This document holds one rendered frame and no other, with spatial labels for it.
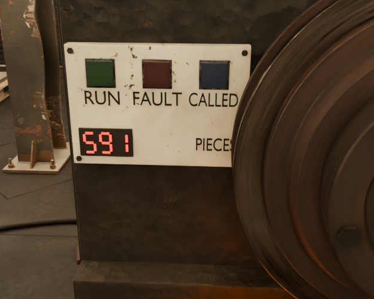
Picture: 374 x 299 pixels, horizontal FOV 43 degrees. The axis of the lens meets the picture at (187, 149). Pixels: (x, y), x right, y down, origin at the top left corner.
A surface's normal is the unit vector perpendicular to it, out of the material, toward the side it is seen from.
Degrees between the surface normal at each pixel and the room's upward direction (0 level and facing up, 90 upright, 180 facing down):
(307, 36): 90
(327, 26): 90
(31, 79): 90
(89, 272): 0
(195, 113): 90
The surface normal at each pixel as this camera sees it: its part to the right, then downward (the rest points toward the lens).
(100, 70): -0.05, 0.36
